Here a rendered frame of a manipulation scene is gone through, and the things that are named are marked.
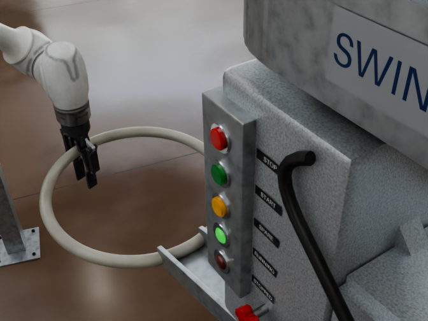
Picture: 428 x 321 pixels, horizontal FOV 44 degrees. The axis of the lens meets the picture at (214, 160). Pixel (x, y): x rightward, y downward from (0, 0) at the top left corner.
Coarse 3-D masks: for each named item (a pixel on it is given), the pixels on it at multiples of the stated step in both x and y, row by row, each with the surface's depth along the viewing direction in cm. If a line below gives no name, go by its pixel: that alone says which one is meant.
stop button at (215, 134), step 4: (216, 128) 59; (212, 132) 59; (216, 132) 58; (220, 132) 58; (212, 136) 59; (216, 136) 58; (220, 136) 58; (212, 140) 60; (216, 140) 59; (220, 140) 58; (224, 140) 58; (216, 144) 59; (220, 144) 58; (224, 144) 58; (216, 148) 60; (220, 148) 59; (224, 148) 59
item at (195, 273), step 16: (160, 256) 120; (192, 256) 122; (176, 272) 114; (192, 272) 117; (208, 272) 116; (192, 288) 109; (208, 288) 104; (224, 288) 110; (208, 304) 104; (224, 304) 99; (224, 320) 99
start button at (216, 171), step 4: (216, 164) 62; (212, 168) 62; (216, 168) 61; (220, 168) 61; (212, 172) 63; (216, 172) 62; (220, 172) 61; (212, 176) 63; (216, 176) 62; (220, 176) 61; (224, 176) 61; (216, 180) 63; (220, 180) 62; (224, 180) 61; (220, 184) 62
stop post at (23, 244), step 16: (0, 176) 214; (0, 192) 219; (0, 208) 223; (0, 224) 228; (16, 224) 231; (0, 240) 246; (16, 240) 236; (32, 240) 246; (0, 256) 238; (16, 256) 238; (32, 256) 238
